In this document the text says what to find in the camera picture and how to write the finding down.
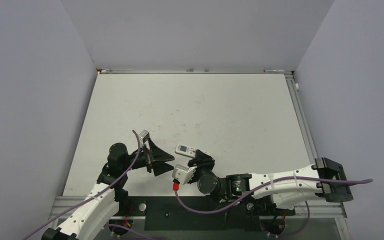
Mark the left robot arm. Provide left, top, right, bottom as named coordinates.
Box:
left=41, top=138, right=175, bottom=240

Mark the aluminium rail right edge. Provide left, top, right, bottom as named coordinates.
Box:
left=284, top=74, right=318, bottom=164

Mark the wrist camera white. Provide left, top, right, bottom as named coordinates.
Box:
left=171, top=164, right=198, bottom=185
left=137, top=129, right=150, bottom=148

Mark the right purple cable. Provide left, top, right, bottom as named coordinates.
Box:
left=173, top=177, right=374, bottom=215

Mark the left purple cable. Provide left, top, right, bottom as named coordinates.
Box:
left=23, top=129, right=165, bottom=240

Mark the purple cable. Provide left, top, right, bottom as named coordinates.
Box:
left=173, top=177, right=374, bottom=215
left=23, top=129, right=165, bottom=240

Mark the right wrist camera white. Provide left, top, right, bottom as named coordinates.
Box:
left=171, top=164, right=198, bottom=185

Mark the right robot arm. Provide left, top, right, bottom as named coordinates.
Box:
left=188, top=151, right=354, bottom=214

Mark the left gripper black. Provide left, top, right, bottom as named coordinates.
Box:
left=121, top=138, right=174, bottom=176

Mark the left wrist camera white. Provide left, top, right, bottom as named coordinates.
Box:
left=137, top=129, right=150, bottom=148

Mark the aluminium rail back edge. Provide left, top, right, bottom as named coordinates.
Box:
left=97, top=68, right=294, bottom=75

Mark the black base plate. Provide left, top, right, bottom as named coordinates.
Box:
left=109, top=196, right=296, bottom=232

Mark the aluminium rail edge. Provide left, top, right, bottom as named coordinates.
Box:
left=284, top=74, right=318, bottom=164
left=97, top=68, right=294, bottom=75

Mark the white grey remote control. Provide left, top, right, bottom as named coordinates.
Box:
left=174, top=144, right=198, bottom=158

